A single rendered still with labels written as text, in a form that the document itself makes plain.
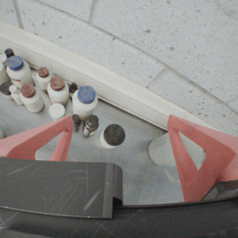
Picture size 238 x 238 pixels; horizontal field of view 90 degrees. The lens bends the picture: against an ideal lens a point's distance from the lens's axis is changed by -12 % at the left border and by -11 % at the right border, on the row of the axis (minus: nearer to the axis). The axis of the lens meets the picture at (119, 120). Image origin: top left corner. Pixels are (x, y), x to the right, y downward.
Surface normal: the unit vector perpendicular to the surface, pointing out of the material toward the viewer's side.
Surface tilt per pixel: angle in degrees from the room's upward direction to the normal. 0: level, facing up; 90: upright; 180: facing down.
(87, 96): 1
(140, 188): 0
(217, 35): 90
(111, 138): 0
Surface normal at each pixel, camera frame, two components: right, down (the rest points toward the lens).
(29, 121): 0.33, -0.31
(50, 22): -0.30, 0.86
